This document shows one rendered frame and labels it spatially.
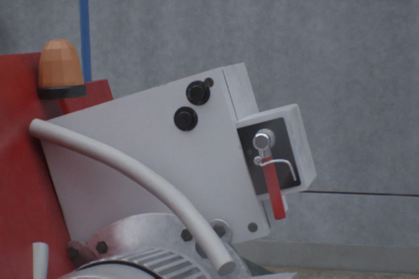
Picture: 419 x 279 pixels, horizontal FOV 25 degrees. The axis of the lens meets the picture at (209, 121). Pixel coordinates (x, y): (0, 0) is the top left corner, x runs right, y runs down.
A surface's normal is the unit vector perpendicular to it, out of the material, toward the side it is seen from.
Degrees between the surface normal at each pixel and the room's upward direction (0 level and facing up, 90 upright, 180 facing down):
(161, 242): 81
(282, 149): 90
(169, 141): 90
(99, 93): 73
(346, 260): 90
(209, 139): 90
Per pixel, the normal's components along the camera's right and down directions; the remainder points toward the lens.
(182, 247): -0.22, -0.06
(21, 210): 0.92, -0.31
